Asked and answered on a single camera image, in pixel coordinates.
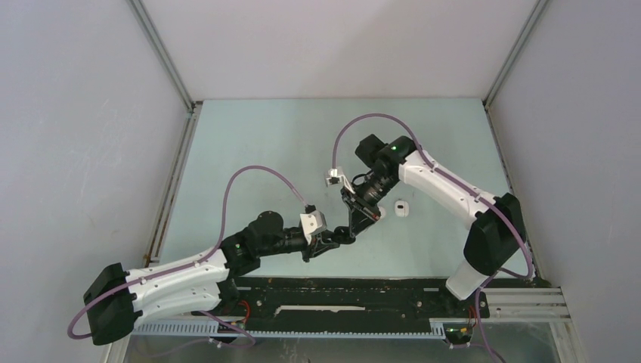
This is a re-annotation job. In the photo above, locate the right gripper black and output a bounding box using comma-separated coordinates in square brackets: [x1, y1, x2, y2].
[342, 171, 398, 237]

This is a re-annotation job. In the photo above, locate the black charging case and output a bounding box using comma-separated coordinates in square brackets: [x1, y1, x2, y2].
[332, 226, 355, 245]

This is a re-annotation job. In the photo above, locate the white charging case with dot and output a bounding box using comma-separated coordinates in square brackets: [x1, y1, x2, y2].
[394, 200, 409, 218]

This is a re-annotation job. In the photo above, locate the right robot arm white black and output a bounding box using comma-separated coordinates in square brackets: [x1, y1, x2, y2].
[327, 135, 528, 316]

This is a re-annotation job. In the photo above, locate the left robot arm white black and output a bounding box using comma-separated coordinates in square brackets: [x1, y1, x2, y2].
[83, 211, 355, 346]

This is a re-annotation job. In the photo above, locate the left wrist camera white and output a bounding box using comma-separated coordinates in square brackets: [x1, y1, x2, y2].
[300, 210, 327, 236]

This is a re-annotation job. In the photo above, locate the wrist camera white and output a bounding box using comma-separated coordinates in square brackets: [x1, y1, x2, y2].
[324, 166, 355, 194]
[300, 210, 327, 236]

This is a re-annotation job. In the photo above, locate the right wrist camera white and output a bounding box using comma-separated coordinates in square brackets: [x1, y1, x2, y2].
[324, 166, 355, 194]

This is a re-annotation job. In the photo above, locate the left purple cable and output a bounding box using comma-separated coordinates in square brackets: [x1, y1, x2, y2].
[66, 165, 311, 342]

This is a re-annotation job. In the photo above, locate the purple cable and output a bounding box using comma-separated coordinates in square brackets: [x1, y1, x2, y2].
[66, 165, 311, 342]
[332, 113, 534, 363]

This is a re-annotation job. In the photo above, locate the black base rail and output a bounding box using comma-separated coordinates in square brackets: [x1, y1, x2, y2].
[210, 277, 490, 331]

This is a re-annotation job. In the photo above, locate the white slotted cable duct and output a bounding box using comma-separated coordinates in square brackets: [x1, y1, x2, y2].
[131, 319, 445, 340]

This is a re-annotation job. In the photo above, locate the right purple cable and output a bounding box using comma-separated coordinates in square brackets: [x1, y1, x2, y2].
[332, 113, 534, 363]

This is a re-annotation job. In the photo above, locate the right aluminium frame post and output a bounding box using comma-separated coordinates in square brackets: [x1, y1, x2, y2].
[483, 0, 552, 111]

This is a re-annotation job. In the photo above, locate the aluminium frame post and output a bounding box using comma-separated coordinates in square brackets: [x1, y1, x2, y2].
[483, 0, 552, 111]
[126, 0, 195, 113]

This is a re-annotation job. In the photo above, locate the left aluminium frame post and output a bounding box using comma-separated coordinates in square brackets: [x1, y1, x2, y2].
[126, 0, 195, 113]

